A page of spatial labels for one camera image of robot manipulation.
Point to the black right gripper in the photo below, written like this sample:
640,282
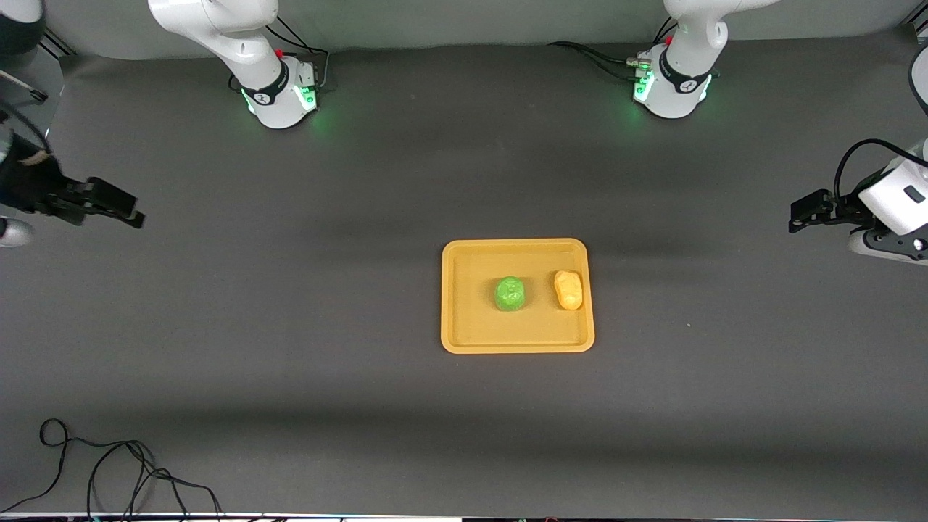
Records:
30,186

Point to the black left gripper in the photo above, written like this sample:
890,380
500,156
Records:
845,208

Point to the yellow potato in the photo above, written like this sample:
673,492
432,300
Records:
569,290

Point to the green apple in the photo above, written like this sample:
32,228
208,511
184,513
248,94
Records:
510,294

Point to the orange plastic tray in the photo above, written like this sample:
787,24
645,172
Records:
471,319

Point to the metal rod with black tip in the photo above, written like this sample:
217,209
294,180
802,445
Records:
32,92

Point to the dark grey table mat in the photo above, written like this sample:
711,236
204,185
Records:
290,326

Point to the aluminium frame rail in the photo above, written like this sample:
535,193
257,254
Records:
919,29
58,45

